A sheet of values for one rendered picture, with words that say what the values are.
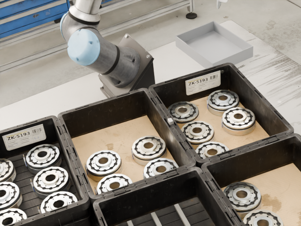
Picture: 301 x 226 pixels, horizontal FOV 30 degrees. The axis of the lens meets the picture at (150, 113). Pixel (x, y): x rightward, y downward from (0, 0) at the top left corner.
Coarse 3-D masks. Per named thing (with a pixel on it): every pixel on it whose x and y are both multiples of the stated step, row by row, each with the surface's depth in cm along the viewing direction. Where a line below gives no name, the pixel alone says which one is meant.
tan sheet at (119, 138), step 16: (112, 128) 181; (128, 128) 180; (144, 128) 179; (80, 144) 176; (96, 144) 175; (112, 144) 174; (128, 144) 174; (80, 160) 170; (128, 160) 168; (128, 176) 163
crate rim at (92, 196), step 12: (120, 96) 177; (84, 108) 174; (156, 108) 170; (60, 120) 170; (72, 144) 161; (180, 144) 156; (192, 156) 152; (180, 168) 149; (84, 180) 149; (144, 180) 147; (108, 192) 145
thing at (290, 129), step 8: (224, 64) 185; (232, 64) 185; (200, 72) 183; (240, 72) 181; (168, 80) 181; (176, 80) 181; (248, 80) 177; (152, 88) 178; (256, 88) 173; (160, 104) 171; (168, 112) 168; (272, 112) 164; (280, 120) 160; (176, 128) 162; (288, 128) 157; (184, 136) 159; (272, 136) 155; (280, 136) 155; (248, 144) 154; (256, 144) 153; (192, 152) 153; (224, 152) 152; (232, 152) 152; (200, 160) 151; (208, 160) 150
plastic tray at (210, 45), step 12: (204, 24) 242; (216, 24) 243; (180, 36) 238; (192, 36) 242; (204, 36) 243; (216, 36) 242; (228, 36) 238; (180, 48) 237; (192, 48) 228; (204, 48) 236; (216, 48) 235; (228, 48) 234; (240, 48) 233; (252, 48) 226; (204, 60) 223; (216, 60) 228; (228, 60) 222; (240, 60) 225
